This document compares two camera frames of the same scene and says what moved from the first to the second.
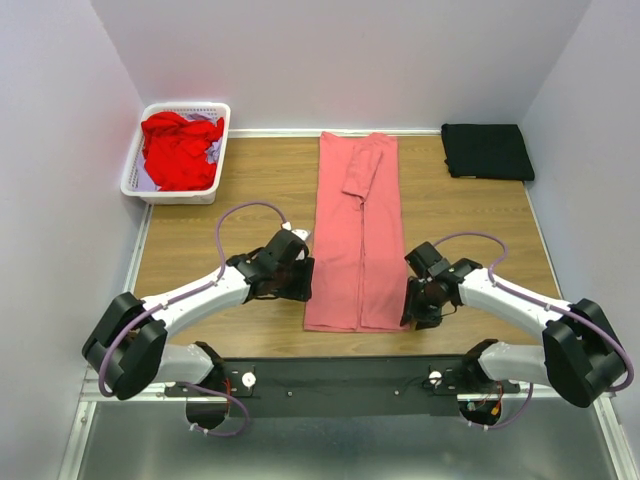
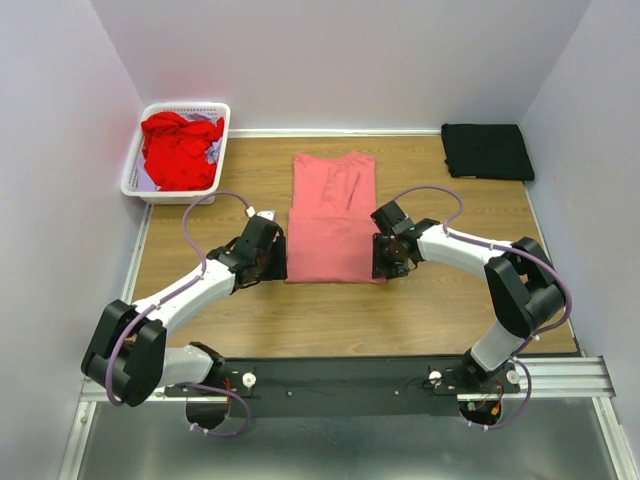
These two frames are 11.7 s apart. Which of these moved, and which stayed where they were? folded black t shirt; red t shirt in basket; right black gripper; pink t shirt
Moved: right black gripper; pink t shirt
Stayed: folded black t shirt; red t shirt in basket
